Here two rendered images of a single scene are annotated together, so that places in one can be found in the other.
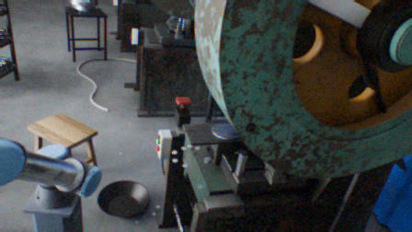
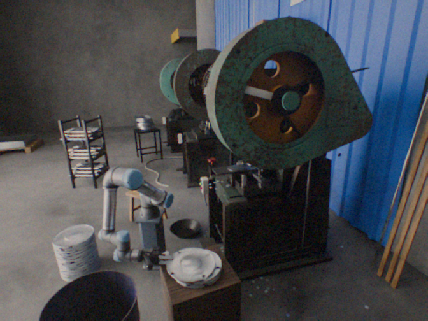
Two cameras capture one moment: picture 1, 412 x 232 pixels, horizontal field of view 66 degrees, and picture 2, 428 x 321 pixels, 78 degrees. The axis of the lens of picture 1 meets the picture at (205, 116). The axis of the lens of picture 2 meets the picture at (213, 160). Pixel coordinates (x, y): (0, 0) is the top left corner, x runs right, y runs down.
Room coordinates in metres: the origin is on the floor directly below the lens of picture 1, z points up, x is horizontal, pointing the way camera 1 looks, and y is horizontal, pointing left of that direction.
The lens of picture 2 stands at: (-0.78, -0.15, 1.49)
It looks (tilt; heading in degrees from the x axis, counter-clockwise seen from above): 19 degrees down; 7
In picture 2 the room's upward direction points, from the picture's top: 2 degrees counter-clockwise
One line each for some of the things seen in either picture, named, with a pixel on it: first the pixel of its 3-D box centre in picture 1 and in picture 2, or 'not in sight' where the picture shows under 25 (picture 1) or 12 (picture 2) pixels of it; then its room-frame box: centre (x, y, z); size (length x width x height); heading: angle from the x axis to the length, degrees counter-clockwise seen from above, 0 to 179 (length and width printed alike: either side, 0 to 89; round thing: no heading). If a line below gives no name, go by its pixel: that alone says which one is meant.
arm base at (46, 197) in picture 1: (54, 186); (149, 209); (0.95, 0.56, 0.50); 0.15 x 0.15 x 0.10
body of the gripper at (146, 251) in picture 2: not in sight; (149, 255); (0.53, 0.42, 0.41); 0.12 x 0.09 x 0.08; 94
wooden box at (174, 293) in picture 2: not in sight; (199, 292); (0.50, 0.12, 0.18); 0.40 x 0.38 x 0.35; 118
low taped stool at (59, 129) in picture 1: (64, 150); (147, 206); (1.61, 0.85, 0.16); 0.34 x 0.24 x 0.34; 65
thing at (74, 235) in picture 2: not in sight; (73, 235); (0.84, 1.15, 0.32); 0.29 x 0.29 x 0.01
